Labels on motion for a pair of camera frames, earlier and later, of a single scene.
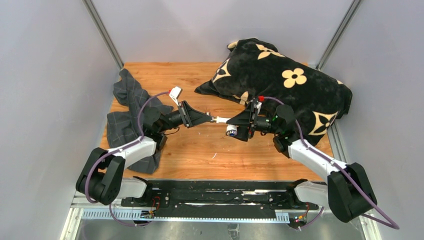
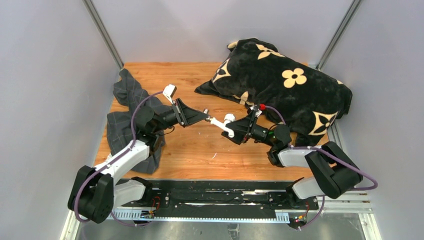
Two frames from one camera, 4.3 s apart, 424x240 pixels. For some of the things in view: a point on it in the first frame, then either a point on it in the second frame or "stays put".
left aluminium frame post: [102, 30] stays put
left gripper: [190, 117] stays put
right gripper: [246, 118] → [243, 128]
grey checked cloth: [127, 125] stays put
